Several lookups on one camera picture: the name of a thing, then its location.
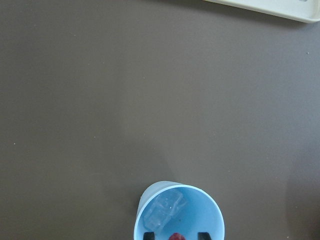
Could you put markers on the cream rabbit tray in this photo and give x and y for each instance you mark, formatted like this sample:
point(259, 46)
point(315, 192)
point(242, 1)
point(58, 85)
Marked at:
point(306, 11)

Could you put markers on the red strawberry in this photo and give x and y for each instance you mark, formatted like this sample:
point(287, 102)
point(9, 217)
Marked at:
point(177, 236)

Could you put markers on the light blue plastic cup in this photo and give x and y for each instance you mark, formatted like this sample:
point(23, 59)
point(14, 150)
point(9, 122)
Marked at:
point(201, 213)

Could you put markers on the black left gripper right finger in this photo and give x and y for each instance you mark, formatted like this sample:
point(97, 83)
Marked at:
point(203, 236)

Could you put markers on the clear ice cube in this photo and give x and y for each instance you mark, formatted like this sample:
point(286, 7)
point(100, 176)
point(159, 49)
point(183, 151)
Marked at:
point(165, 207)

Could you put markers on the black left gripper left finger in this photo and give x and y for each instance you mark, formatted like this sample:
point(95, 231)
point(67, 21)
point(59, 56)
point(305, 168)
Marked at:
point(149, 236)

